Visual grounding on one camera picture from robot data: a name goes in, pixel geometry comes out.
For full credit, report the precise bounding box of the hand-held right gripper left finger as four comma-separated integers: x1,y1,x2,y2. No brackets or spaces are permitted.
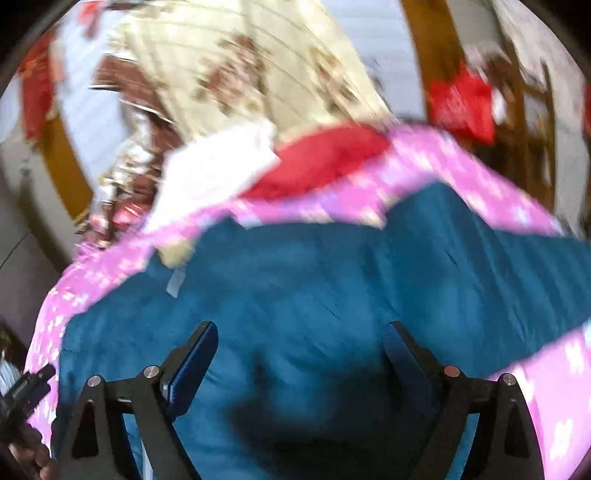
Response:
50,321,219,480

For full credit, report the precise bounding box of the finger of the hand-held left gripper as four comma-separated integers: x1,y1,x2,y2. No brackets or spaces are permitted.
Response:
28,364,57,393

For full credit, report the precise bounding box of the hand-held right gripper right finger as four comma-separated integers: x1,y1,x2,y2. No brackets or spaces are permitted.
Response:
383,321,546,480

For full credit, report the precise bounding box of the teal puffer jacket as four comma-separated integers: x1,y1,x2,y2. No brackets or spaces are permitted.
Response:
54,182,591,480

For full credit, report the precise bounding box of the person's left hand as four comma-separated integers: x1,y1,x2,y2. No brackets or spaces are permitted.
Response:
9,434,58,480

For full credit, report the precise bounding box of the shiny pink wrapped package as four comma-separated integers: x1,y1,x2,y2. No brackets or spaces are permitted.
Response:
90,198,155,245

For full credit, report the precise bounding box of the white pillow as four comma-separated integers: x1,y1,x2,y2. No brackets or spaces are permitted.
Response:
143,121,280,232

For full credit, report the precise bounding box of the pink floral bedsheet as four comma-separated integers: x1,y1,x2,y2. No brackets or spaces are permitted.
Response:
23,124,591,480

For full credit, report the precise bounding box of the red ruffled cushion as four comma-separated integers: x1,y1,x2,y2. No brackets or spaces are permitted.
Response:
240,126,393,201

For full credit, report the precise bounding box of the brown floral blanket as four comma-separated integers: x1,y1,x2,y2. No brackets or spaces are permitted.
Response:
81,55,185,250

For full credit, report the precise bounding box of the red shopping bag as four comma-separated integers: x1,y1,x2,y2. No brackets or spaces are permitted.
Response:
427,65,499,144

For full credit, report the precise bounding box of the wooden lattice door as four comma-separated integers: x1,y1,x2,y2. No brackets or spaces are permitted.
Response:
489,41,571,213

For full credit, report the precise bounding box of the red hanging decoration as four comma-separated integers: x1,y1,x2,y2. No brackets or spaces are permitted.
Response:
18,0,114,139

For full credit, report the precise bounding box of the cream floral quilt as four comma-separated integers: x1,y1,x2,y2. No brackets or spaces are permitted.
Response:
108,0,400,139

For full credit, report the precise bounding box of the wooden frame post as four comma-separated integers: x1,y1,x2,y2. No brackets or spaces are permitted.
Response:
39,113,95,224
399,0,437,118

